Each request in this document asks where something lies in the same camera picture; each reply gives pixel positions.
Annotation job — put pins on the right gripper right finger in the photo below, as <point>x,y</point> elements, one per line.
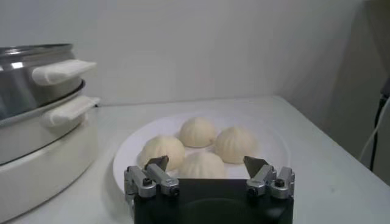
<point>262,178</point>

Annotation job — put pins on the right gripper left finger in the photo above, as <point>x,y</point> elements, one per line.
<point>163,179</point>

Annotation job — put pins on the white steamed baozi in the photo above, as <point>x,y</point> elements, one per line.
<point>234,144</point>
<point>197,132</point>
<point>164,147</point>
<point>202,166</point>

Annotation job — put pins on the steel perforated steamer basket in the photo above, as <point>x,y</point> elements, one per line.
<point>18,85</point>

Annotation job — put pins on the white round plate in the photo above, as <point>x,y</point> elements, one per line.
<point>271,137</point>

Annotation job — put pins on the white electric cooker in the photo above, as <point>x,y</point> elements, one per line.
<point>45,170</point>

